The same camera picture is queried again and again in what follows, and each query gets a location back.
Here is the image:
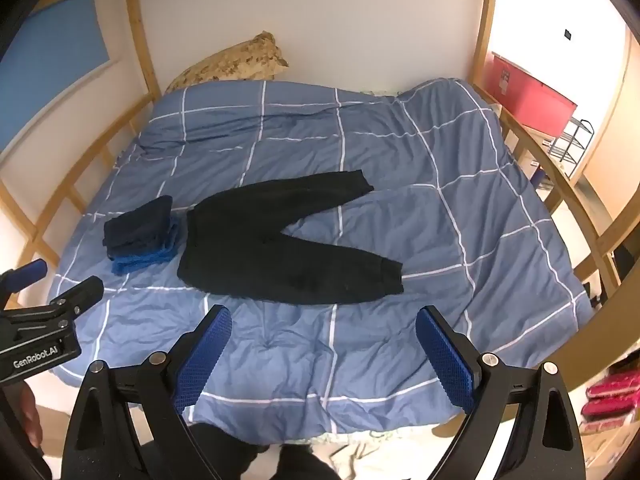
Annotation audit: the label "beige patterned pillow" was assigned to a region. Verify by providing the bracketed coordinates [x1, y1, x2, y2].
[165, 31, 290, 93]

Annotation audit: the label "white patterned sheet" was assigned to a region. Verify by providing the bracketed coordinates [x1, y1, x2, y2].
[310, 425, 441, 480]

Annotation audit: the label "cardboard box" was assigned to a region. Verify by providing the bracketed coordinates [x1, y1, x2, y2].
[582, 424, 636, 468]

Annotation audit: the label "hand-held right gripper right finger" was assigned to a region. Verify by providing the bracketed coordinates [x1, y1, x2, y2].
[416, 306, 588, 480]

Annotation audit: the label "black pants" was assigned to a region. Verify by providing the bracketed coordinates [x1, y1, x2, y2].
[176, 170, 405, 307]

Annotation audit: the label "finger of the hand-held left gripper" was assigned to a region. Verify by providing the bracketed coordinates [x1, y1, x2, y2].
[0, 259, 48, 308]
[20, 276, 105, 333]

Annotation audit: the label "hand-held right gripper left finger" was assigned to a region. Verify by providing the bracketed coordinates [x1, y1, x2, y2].
[59, 305, 234, 480]

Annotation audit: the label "person's left hand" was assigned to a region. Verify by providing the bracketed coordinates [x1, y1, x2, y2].
[19, 385, 45, 448]

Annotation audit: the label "blue folded garment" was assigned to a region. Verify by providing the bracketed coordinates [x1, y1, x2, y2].
[111, 215, 181, 276]

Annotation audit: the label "blue wall board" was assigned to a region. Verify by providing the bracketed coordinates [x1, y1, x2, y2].
[0, 0, 111, 133]

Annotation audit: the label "red storage box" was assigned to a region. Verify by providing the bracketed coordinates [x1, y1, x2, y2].
[487, 51, 578, 136]

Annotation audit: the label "person's dark trousers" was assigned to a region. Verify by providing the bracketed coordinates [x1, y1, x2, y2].
[190, 422, 341, 480]

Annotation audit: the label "wooden bed frame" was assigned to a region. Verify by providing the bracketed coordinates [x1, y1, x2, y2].
[0, 0, 640, 441]

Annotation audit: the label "blue checked duvet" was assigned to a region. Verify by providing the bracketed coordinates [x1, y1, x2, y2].
[50, 78, 596, 433]

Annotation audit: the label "dark navy folded garment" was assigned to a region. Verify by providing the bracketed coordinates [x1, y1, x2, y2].
[103, 195, 174, 256]

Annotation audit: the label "black metal shoe rack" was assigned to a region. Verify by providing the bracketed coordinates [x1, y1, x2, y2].
[547, 117, 593, 178]

